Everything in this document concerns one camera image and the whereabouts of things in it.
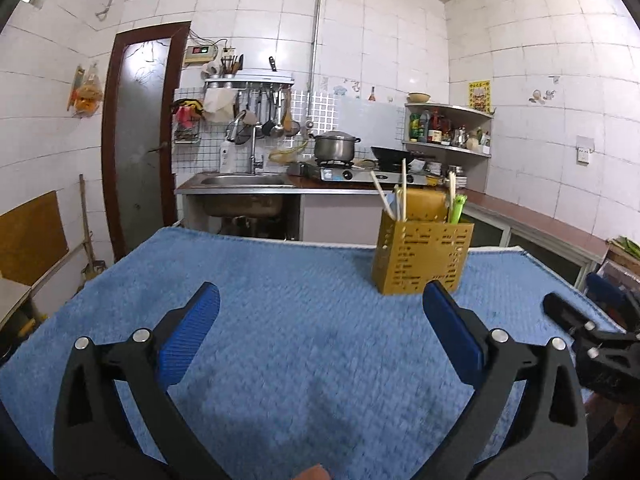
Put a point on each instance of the steel pot with lid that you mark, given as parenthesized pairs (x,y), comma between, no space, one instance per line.
(334,147)

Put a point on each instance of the brown framed glass door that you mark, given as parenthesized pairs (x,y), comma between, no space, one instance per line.
(140,150)

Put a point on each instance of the utensil cup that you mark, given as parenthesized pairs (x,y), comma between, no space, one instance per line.
(231,67)

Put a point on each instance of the gas stove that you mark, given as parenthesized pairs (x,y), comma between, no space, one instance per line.
(350,174)

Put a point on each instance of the row of condiment bottles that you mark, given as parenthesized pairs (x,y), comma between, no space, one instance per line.
(435,130)

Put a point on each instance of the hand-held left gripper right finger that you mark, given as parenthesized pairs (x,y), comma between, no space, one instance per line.
(450,330)

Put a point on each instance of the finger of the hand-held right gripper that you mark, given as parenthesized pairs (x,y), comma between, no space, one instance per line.
(612,297)
(567,317)

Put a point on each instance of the wooden chopstick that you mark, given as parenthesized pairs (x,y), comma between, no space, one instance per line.
(403,180)
(382,195)
(454,185)
(450,190)

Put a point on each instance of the stack of dishes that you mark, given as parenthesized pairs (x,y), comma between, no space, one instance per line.
(450,175)

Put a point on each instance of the hanging clear plastic bag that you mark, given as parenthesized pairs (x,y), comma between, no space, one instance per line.
(86,92)

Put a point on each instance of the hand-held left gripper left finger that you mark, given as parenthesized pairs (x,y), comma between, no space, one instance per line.
(192,330)

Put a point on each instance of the yellow perforated utensil holder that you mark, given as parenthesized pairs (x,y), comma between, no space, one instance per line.
(425,205)

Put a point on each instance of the steel sink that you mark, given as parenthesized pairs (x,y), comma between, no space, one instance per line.
(245,180)

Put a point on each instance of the yellow bowl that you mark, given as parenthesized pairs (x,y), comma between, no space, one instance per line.
(418,97)

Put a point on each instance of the brown wooden board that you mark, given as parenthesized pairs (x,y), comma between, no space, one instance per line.
(30,240)

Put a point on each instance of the person's left hand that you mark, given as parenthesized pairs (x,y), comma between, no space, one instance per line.
(315,474)

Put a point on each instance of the blue textured blanket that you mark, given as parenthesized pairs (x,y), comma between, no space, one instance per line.
(300,285)

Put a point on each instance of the wooden hanging spatula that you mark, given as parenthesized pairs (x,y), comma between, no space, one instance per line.
(287,117)

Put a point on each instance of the white wall socket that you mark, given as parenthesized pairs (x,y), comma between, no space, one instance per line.
(585,150)

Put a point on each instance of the beige wall control box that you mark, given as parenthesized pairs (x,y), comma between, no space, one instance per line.
(200,55)

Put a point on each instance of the wooden broom stick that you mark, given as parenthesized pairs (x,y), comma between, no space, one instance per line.
(86,220)

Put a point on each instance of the metal wall rack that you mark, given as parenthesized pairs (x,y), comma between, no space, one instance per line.
(250,80)

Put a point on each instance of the vertical metal pipe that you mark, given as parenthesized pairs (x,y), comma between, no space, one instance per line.
(316,35)

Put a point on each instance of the white corner shelf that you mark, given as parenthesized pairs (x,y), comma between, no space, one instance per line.
(477,175)

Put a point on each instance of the black hanging ladle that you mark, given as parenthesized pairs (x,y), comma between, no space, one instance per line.
(268,127)

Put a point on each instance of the yellow wall poster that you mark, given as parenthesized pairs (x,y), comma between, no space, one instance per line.
(480,96)

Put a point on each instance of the white soap bottle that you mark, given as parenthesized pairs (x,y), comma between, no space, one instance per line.
(225,157)

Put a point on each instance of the metal faucet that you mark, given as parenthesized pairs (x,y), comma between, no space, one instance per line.
(256,155)

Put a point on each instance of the cardboard box with greens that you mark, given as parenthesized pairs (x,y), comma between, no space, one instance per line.
(625,255)

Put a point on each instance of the red and yellow cloth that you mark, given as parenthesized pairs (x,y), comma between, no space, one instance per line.
(187,110)

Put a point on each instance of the white hanging cloth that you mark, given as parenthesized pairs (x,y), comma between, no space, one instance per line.
(219,105)

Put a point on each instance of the black wok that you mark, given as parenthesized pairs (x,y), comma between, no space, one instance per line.
(392,155)

